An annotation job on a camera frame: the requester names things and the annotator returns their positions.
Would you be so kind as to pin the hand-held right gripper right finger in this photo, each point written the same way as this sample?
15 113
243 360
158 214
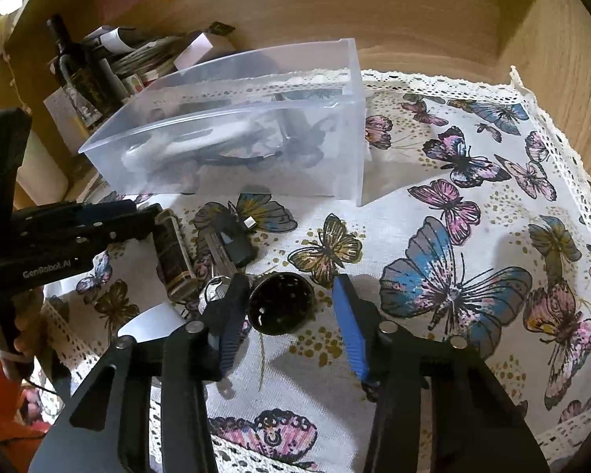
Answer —
349 327

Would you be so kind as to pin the white object in box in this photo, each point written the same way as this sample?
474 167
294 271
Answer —
177 145

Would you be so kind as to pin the small white paper box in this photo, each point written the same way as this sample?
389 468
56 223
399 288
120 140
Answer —
194 49

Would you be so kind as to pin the butterfly print lace tablecloth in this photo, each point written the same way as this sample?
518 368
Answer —
448 266

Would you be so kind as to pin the white plastic card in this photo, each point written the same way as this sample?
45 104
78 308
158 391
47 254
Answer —
152 322

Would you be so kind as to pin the dark glass bottle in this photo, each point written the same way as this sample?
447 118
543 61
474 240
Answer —
76 74

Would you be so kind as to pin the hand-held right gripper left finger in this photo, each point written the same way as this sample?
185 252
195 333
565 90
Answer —
230 327

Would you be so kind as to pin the silver metal key bundle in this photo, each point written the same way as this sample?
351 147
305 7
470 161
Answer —
214 293

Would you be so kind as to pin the black plug adapter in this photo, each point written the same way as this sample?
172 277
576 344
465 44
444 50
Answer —
234 236

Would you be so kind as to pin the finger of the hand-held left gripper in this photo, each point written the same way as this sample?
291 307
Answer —
133 226
106 208

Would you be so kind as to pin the person's left hand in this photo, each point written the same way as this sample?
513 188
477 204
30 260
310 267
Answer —
23 332

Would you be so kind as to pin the clear plastic storage box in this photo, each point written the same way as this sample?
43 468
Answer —
320 133

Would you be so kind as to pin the round black metal tin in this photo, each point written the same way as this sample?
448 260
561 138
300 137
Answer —
280 305

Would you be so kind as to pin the small black tag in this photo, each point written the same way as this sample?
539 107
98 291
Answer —
221 28

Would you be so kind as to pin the black glasses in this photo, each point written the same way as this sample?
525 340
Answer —
285 150

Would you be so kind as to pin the orange cloth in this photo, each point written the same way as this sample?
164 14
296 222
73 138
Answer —
0 394

